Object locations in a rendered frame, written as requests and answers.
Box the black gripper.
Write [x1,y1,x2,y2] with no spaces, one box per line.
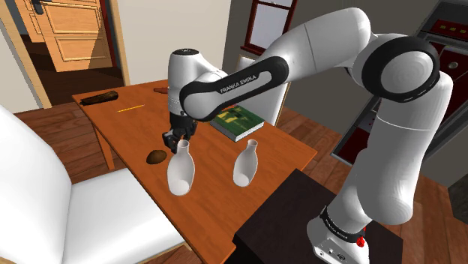
[162,111,199,155]

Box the brown egg-shaped object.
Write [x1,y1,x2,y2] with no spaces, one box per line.
[145,149,168,166]

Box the large white vase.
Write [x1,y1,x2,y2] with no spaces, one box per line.
[166,139,197,197]

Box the wooden table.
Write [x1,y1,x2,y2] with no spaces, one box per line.
[71,79,318,264]

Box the yellow pencil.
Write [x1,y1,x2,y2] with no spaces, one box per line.
[115,104,146,113]

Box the green book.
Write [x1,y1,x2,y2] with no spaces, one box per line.
[209,104,266,143]

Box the small white vase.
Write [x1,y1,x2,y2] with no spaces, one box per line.
[232,139,260,188]

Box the dark brown long case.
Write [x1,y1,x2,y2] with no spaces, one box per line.
[79,90,120,107]

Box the white chair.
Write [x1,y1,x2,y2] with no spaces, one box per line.
[0,103,186,264]
[235,53,293,128]

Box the dark robot stand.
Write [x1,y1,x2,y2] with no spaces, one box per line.
[223,168,404,264]

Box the dark red framed window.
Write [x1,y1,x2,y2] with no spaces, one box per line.
[240,0,299,56]

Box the wooden door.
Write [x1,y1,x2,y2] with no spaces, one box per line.
[13,0,115,74]

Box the dark red kitchen oven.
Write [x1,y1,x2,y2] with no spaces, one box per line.
[330,0,468,173]

